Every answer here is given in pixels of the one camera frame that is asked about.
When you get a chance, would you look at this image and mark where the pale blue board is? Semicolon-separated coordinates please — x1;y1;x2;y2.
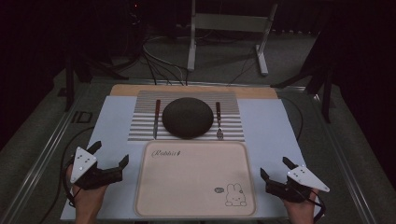
60;95;322;222

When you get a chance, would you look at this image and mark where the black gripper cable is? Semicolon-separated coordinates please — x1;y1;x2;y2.
61;157;78;209
306;189;327;224

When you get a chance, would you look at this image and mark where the metal floor rail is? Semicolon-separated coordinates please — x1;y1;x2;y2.
0;90;82;224
311;92;378;224

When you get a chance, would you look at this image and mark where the thin black cable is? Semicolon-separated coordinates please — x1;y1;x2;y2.
280;97;304;142

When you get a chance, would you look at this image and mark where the person's left hand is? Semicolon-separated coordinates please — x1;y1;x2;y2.
65;163;109;224

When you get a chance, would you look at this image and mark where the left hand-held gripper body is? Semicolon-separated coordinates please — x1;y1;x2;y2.
69;146;124;191

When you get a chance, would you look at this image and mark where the beige tray with rabbit print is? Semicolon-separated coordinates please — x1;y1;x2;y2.
134;140;258;218

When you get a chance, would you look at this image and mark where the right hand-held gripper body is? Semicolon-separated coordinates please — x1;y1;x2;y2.
264;164;331;204

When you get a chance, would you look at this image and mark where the knife with brown handle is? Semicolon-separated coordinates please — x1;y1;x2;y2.
152;99;162;140

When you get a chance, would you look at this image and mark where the grey striped placemat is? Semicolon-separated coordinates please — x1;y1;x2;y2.
127;90;247;143

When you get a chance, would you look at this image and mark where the fork with brown handle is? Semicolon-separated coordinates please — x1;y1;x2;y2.
215;101;225;141

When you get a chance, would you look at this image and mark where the dark round plate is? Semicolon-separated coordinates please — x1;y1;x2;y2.
162;96;215;140

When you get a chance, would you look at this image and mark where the black tripod stand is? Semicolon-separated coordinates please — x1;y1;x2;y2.
56;46;129;113
270;31;336;124

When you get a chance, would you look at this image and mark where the white metal stand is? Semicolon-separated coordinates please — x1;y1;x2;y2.
186;0;279;77

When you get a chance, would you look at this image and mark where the bundle of floor cables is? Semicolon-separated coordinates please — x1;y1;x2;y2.
140;35;190;87

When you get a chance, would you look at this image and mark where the person's right hand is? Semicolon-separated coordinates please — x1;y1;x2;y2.
282;188;319;224

